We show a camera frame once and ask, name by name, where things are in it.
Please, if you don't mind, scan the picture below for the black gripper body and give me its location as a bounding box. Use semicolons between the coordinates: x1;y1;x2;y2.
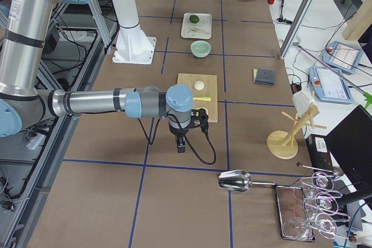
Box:
169;126;188;153

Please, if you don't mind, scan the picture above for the white steamed bun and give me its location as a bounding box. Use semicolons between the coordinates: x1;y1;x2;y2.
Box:
194;80;205;91

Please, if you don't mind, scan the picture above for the white ceramic spoon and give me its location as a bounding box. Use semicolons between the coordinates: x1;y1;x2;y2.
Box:
185;27;209;34

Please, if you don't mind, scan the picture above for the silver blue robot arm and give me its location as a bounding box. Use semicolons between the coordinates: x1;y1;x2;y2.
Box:
1;0;194;153

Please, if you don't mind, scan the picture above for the yellow plastic spoon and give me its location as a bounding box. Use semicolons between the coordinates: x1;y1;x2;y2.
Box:
193;97;212;102

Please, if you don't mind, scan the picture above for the light green ceramic bowl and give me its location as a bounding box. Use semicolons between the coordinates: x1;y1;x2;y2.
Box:
190;40;212;58

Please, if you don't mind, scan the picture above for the bamboo cutting board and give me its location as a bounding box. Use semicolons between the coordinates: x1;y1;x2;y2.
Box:
177;73;218;123

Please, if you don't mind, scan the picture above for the steel scoop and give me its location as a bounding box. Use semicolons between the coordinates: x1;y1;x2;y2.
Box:
218;170;275;193

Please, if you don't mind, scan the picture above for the wooden mug tree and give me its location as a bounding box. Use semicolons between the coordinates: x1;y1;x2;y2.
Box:
266;102;327;160

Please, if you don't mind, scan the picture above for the grey folded cloth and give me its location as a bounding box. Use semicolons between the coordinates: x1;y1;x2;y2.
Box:
252;68;276;85

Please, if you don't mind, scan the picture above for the white rectangular tray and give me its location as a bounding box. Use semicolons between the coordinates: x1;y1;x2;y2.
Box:
181;12;212;39

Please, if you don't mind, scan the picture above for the green lime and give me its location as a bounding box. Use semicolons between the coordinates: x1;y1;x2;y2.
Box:
189;15;200;24

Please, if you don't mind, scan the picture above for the white mug on tree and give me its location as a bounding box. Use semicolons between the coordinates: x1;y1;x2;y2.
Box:
292;91;315;117

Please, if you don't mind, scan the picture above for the dark tray with glasses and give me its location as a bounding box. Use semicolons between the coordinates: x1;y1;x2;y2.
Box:
274;185;316;243

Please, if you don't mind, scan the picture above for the lower teach pendant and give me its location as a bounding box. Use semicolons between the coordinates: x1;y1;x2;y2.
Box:
309;66;353;104

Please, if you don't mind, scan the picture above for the teach pendant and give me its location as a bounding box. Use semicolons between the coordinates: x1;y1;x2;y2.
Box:
323;41;363;74
309;66;353;104

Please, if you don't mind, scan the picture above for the black monitor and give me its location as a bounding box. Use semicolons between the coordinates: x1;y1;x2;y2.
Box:
325;105;371;187

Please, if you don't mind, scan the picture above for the upper teach pendant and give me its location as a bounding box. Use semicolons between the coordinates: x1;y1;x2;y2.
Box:
323;41;363;74

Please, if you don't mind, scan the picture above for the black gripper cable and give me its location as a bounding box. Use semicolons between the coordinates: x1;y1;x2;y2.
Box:
136;116;217;165

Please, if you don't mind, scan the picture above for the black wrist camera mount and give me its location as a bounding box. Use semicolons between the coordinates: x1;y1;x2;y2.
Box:
188;109;209;133

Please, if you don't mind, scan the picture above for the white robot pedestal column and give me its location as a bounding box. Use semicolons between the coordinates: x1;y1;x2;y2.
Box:
112;0;156;65

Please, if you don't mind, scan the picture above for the wire glass rack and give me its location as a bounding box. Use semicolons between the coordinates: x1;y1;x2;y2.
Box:
284;162;350;239

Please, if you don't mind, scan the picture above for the aluminium frame post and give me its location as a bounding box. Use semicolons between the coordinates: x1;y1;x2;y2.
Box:
278;0;313;59

